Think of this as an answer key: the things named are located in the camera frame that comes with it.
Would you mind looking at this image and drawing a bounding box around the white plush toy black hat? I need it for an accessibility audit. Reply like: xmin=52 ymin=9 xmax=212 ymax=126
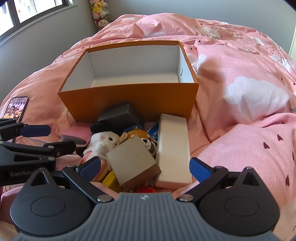
xmin=83 ymin=122 xmax=120 ymax=171

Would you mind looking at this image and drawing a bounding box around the black square gift box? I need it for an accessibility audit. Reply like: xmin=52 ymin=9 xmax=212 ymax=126
xmin=98 ymin=102 xmax=144 ymax=127

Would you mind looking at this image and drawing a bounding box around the orange cardboard box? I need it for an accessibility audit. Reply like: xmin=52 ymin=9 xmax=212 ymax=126
xmin=58 ymin=40 xmax=199 ymax=123

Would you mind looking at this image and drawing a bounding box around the long white box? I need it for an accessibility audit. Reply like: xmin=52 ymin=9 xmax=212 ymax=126
xmin=155 ymin=113 xmax=192 ymax=189

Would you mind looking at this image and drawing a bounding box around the pink patterned duvet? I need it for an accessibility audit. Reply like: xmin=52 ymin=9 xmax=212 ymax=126
xmin=1 ymin=13 xmax=295 ymax=240

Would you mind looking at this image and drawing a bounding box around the red panda sailor plush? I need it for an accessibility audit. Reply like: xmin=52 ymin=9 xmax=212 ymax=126
xmin=119 ymin=125 xmax=157 ymax=158

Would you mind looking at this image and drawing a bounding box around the blue card box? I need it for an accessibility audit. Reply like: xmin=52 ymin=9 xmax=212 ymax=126
xmin=147 ymin=121 xmax=159 ymax=143

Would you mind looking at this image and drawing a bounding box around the smartphone with lit screen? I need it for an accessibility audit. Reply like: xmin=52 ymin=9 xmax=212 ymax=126
xmin=3 ymin=96 xmax=29 ymax=122

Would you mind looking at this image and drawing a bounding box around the orange crochet ball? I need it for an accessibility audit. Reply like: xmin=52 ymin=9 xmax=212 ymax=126
xmin=134 ymin=186 xmax=156 ymax=193

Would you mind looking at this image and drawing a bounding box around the window with dark frame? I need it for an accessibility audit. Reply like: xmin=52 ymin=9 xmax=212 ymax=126
xmin=1 ymin=0 xmax=73 ymax=41

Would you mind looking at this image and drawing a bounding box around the yellow round tin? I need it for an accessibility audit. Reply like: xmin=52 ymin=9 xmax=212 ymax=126
xmin=101 ymin=171 xmax=124 ymax=193

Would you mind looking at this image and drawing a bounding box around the gold square gift box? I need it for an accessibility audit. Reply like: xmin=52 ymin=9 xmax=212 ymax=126
xmin=107 ymin=136 xmax=161 ymax=190

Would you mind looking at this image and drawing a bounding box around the plush toy storage tube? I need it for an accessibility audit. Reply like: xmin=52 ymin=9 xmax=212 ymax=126
xmin=89 ymin=0 xmax=110 ymax=31

